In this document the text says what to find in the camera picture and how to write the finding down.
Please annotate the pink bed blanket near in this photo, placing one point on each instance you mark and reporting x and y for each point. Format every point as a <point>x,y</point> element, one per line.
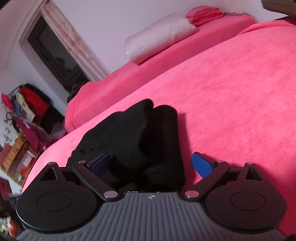
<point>236,103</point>

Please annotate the red pillow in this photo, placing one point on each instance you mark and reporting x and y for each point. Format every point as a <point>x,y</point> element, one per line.
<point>201,15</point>

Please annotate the black pants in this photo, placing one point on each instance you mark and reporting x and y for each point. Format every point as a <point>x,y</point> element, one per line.
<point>144,148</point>

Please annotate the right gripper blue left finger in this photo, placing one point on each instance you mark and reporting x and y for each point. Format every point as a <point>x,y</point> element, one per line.
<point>99,165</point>

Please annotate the hanging clothes on rack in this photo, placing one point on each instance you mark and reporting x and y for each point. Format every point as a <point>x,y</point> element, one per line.
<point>31,112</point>

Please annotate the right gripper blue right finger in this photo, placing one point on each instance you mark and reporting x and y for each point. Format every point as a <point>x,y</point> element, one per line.
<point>203,164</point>

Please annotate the red bed cover far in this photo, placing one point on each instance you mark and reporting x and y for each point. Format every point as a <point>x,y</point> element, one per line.
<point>95,97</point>

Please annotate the wooden shelf unit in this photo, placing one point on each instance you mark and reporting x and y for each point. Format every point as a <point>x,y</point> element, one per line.
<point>18,159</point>

